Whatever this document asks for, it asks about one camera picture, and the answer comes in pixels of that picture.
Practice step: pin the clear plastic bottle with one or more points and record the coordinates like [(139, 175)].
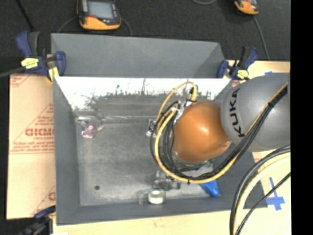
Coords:
[(156, 196)]

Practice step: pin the small clear glass thing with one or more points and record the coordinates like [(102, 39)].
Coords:
[(149, 130)]

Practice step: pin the brown cardboard board, red print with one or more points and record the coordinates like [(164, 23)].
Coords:
[(29, 155)]

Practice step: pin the pink and purple toy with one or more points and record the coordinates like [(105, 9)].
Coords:
[(89, 130)]

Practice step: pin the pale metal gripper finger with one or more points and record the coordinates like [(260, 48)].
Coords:
[(160, 185), (162, 175)]

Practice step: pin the blue block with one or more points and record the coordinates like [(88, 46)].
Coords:
[(210, 188)]

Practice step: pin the grey metal bin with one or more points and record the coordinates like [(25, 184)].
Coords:
[(117, 155)]

